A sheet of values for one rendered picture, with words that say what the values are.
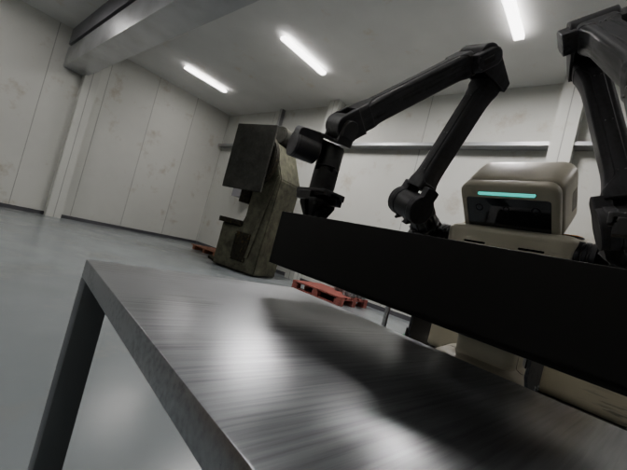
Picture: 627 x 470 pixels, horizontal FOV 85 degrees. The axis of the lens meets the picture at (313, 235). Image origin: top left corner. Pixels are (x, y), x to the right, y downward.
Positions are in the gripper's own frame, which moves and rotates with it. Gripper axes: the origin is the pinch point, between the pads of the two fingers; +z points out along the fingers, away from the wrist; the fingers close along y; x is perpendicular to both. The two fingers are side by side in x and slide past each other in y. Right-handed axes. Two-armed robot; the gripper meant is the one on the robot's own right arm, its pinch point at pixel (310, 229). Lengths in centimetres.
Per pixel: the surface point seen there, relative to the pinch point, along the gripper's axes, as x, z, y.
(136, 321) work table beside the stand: -39.9, 14.5, 23.9
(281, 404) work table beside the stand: -35, 14, 41
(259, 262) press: 340, 69, -508
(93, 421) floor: -7, 96, -91
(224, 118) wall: 422, -319, -1041
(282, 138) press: 338, -190, -543
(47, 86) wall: -31, -188, -985
